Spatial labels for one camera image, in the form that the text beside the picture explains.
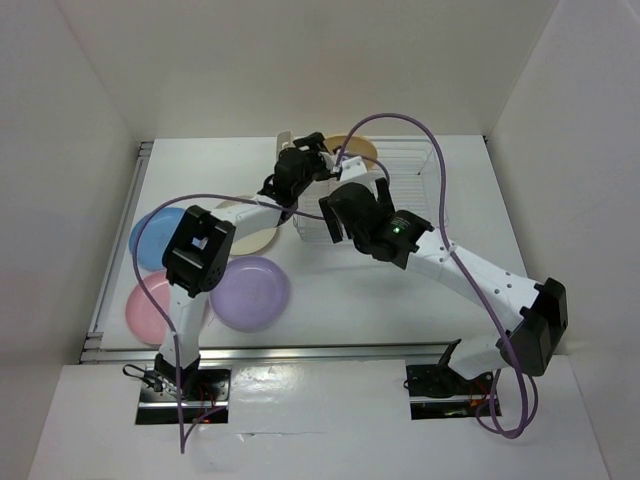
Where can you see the orange plate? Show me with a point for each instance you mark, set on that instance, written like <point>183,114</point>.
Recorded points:
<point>357,146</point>

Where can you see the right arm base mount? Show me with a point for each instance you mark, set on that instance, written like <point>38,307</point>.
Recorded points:
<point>443,394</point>

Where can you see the blue plate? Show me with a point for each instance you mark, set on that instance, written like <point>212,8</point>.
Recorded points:
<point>156,236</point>

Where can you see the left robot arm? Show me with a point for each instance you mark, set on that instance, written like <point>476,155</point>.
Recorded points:
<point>197,253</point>

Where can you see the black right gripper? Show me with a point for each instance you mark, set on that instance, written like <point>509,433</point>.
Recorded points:
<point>332,222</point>

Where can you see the purple plate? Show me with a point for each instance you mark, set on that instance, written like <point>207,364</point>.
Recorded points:
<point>253,293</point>

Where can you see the cream cutlery holder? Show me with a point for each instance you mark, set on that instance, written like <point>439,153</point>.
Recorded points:
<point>284,140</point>

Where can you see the cream plate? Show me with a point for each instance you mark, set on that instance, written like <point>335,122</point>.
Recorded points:
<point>255,240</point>

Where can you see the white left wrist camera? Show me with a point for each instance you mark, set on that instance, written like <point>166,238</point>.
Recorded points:
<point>351,169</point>

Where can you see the white wire dish rack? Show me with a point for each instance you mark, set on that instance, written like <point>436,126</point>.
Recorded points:
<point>414,185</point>

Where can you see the pink plate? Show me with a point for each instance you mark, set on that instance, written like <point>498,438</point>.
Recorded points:
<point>143,320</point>

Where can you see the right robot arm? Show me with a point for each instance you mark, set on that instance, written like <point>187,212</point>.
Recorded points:
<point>532,316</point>

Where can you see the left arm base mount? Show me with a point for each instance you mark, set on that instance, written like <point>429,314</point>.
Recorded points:
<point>204,397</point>

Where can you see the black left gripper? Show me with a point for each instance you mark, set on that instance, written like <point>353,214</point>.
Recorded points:
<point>313,141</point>

